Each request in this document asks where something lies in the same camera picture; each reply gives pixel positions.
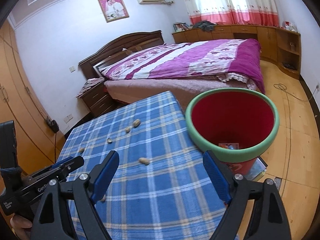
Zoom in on blue plaid cloth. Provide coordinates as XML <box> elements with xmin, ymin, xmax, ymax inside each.
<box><xmin>59</xmin><ymin>92</ymin><xmax>226</xmax><ymax>239</ymax></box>

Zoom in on books under bin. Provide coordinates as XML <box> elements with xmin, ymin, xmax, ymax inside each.
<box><xmin>245</xmin><ymin>157</ymin><xmax>268</xmax><ymax>181</ymax></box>

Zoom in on long wooden cabinet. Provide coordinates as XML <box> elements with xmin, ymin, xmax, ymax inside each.
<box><xmin>171</xmin><ymin>24</ymin><xmax>302</xmax><ymax>80</ymax></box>

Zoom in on floral pink curtains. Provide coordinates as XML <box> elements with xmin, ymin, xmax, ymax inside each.
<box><xmin>184</xmin><ymin>0</ymin><xmax>279</xmax><ymax>27</ymax></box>

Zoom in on person left hand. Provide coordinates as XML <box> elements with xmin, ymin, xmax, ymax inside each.
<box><xmin>10</xmin><ymin>215</ymin><xmax>33</xmax><ymax>240</ymax></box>

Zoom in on black bag on wardrobe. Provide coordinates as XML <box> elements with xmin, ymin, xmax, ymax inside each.
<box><xmin>46</xmin><ymin>117</ymin><xmax>60</xmax><ymax>134</ymax></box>

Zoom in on red bin with green rim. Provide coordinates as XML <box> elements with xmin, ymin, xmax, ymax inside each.
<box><xmin>185</xmin><ymin>88</ymin><xmax>279</xmax><ymax>175</ymax></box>

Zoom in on floor power cable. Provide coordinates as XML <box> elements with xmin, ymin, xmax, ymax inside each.
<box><xmin>273</xmin><ymin>82</ymin><xmax>320</xmax><ymax>103</ymax></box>

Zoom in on folded cloth on nightstand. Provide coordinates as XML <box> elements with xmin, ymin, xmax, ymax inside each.
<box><xmin>76</xmin><ymin>77</ymin><xmax>105</xmax><ymax>98</ymax></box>

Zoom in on books on cabinet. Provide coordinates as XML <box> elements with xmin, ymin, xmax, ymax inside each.
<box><xmin>173</xmin><ymin>22</ymin><xmax>190</xmax><ymax>32</ymax></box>

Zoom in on dark wooden nightstand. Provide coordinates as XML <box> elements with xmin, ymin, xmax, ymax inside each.
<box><xmin>80</xmin><ymin>82</ymin><xmax>117</xmax><ymax>118</ymax></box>

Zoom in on purple floral quilt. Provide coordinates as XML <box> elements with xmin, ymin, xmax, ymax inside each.
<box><xmin>99</xmin><ymin>38</ymin><xmax>265</xmax><ymax>93</ymax></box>

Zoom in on large wooden wardrobe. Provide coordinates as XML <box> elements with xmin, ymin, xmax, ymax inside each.
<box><xmin>1</xmin><ymin>21</ymin><xmax>65</xmax><ymax>175</ymax></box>

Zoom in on dark clothes pile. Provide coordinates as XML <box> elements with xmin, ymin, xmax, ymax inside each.
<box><xmin>192</xmin><ymin>21</ymin><xmax>217</xmax><ymax>32</ymax></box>

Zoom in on wooden bed with headboard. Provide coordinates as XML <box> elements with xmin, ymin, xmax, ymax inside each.
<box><xmin>79</xmin><ymin>30</ymin><xmax>265</xmax><ymax>93</ymax></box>

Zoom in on framed wedding photo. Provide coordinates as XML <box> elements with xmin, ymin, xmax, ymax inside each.
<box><xmin>98</xmin><ymin>0</ymin><xmax>129</xmax><ymax>23</ymax></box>

